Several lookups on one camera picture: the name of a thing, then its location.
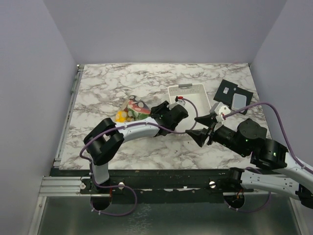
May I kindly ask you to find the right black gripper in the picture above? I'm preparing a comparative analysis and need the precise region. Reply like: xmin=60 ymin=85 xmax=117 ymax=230
xmin=184 ymin=113 xmax=247 ymax=157

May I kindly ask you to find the white perforated plastic basket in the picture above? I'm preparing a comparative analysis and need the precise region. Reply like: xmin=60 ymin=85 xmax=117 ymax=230
xmin=168 ymin=83 xmax=211 ymax=132

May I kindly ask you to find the red watermelon slice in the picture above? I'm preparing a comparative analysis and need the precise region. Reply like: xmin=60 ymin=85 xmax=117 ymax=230
xmin=128 ymin=101 xmax=151 ymax=115

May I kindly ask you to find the clear dotted zip bag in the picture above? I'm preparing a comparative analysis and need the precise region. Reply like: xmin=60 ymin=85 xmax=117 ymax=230
xmin=115 ymin=95 xmax=151 ymax=122

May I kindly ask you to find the yellow bell pepper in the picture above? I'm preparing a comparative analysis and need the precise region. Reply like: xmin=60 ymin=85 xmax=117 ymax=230
xmin=115 ymin=110 xmax=134 ymax=122

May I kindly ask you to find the purple eggplant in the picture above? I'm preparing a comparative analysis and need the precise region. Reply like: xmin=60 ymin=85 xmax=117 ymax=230
xmin=128 ymin=95 xmax=142 ymax=103

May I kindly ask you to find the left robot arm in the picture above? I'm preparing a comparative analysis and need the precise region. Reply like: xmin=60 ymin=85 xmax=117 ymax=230
xmin=80 ymin=96 xmax=188 ymax=193

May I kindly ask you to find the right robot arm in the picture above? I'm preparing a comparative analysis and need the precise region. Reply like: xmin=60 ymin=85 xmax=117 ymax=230
xmin=186 ymin=114 xmax=313 ymax=209

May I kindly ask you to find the black square mat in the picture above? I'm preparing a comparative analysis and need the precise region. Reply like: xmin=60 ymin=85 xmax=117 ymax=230
xmin=214 ymin=79 xmax=253 ymax=110

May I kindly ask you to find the grey rectangular pad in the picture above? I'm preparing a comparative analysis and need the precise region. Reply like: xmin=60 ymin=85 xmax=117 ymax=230
xmin=231 ymin=94 xmax=246 ymax=111

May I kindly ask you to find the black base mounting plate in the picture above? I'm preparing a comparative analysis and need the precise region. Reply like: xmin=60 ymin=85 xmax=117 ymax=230
xmin=50 ymin=167 xmax=260 ymax=204

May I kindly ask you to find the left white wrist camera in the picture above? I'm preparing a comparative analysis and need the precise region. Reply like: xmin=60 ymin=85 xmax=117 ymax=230
xmin=167 ymin=96 xmax=185 ymax=110

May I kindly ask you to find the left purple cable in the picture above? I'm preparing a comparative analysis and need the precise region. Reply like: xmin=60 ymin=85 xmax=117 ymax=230
xmin=79 ymin=97 xmax=199 ymax=189

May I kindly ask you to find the purple cable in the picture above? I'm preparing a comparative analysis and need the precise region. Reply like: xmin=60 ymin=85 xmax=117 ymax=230
xmin=79 ymin=97 xmax=199 ymax=189
xmin=224 ymin=102 xmax=313 ymax=172

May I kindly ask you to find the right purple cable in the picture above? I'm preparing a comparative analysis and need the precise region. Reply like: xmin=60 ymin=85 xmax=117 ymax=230
xmin=224 ymin=102 xmax=313 ymax=172

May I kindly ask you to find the aluminium side rail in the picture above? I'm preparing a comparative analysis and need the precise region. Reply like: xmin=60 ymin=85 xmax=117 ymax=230
xmin=53 ymin=64 xmax=85 ymax=168

